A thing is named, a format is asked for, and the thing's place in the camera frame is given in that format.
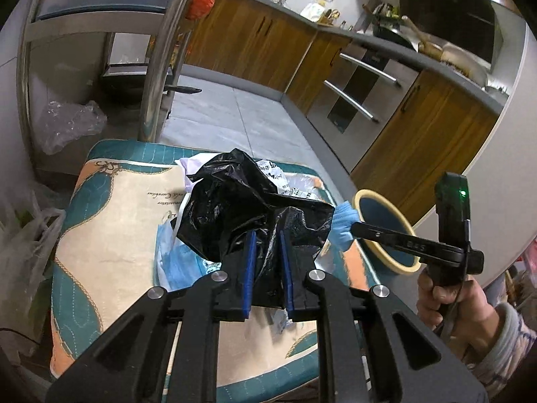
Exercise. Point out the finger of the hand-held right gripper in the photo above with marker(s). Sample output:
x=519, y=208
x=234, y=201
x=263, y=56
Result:
x=390, y=237

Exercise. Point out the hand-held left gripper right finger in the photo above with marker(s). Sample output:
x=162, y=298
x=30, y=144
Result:
x=286, y=268

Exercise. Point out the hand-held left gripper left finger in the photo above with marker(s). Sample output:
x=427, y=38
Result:
x=250, y=262

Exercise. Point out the blue bin with cream rim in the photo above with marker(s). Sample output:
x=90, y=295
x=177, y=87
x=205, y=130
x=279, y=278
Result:
x=377, y=214

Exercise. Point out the light blue cloth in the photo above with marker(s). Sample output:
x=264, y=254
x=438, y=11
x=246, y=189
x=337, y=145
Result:
x=342, y=226

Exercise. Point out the black plastic bag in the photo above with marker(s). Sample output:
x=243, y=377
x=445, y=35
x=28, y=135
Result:
x=235, y=201

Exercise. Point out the white and blue packet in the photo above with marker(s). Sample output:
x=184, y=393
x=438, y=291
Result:
x=180, y=260

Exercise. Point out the person's right forearm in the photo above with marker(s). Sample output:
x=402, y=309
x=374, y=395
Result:
x=507, y=344

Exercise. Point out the person's right hand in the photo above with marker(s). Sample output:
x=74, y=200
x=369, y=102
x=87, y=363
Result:
x=457, y=306

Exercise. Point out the white printed plastic wrapper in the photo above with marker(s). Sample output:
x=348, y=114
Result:
x=293, y=184

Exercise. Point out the white crumpled paper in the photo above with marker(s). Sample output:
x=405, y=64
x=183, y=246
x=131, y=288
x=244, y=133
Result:
x=188, y=172

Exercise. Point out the teal and cream printed mat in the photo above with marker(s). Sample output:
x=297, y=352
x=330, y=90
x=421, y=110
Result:
x=117, y=226

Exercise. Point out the stainless steel built-in oven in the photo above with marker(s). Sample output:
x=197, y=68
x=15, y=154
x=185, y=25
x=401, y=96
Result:
x=360, y=84

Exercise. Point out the white cooking pot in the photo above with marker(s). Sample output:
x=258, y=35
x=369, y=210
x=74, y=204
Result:
x=461, y=61

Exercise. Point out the white plastic bag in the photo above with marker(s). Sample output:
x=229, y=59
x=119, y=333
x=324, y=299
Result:
x=33, y=260

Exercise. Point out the black flat pan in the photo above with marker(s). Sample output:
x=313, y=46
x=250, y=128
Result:
x=126, y=79

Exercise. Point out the clear plastic bag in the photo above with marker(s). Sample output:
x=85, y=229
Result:
x=71, y=126

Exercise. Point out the wooden kitchen cabinets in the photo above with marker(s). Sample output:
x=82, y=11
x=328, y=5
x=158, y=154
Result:
x=260, y=29

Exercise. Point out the red plastic bag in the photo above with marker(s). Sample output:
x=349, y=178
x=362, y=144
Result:
x=201, y=2

